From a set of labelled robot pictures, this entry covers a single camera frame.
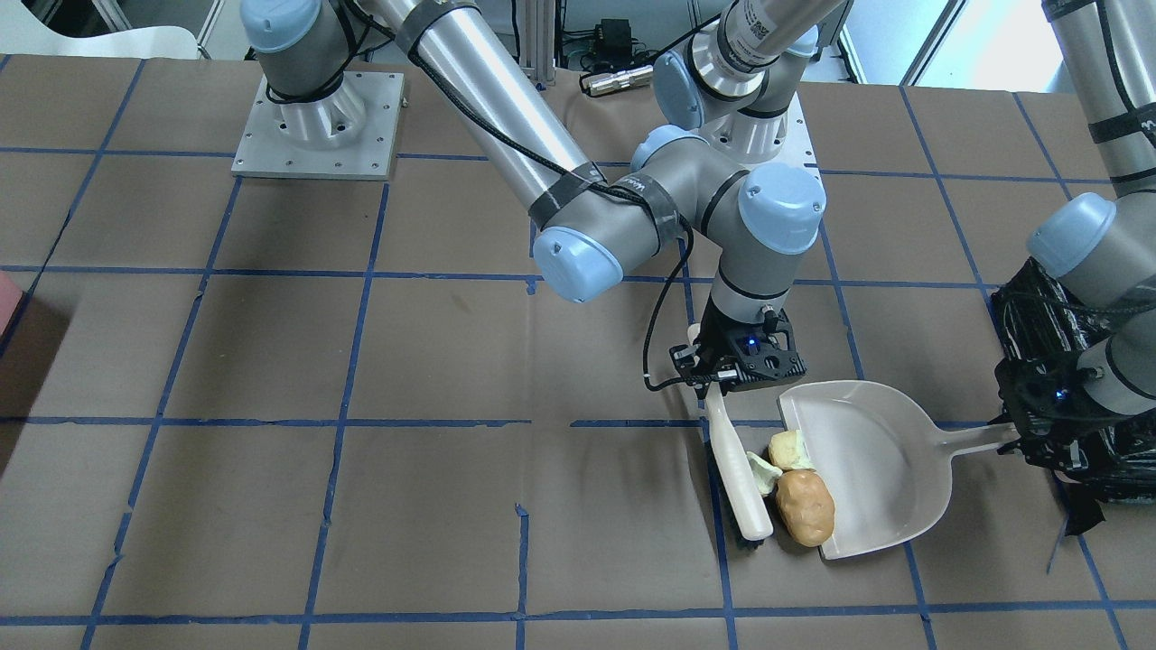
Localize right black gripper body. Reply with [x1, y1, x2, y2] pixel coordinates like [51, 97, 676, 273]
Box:
[669, 302, 806, 396]

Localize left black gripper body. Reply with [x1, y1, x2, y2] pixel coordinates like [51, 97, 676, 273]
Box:
[994, 357, 1116, 470]

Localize cream hand brush black bristles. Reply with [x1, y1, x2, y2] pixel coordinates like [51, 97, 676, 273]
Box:
[686, 323, 776, 547]

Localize cream plastic dustpan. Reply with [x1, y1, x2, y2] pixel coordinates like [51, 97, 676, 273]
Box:
[778, 381, 1018, 561]

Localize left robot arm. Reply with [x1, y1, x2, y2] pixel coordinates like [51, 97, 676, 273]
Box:
[633, 1, 1153, 481]

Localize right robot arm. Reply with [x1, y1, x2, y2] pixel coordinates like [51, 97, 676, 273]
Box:
[239, 1, 833, 398]

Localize bin with black bag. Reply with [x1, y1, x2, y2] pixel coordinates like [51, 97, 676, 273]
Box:
[992, 259, 1155, 505]

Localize pink plastic bin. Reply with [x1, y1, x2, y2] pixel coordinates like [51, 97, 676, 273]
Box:
[1, 271, 25, 341]

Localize torn bread piece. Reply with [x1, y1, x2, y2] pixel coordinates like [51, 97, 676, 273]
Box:
[746, 450, 784, 498]
[768, 431, 815, 472]

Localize brown bread roll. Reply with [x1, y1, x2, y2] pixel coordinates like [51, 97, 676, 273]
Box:
[776, 470, 835, 548]

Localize silver metal connector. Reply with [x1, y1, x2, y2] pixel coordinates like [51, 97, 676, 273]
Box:
[578, 65, 654, 98]

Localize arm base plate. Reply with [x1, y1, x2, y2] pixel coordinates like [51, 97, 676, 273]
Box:
[719, 93, 818, 172]
[231, 71, 406, 180]

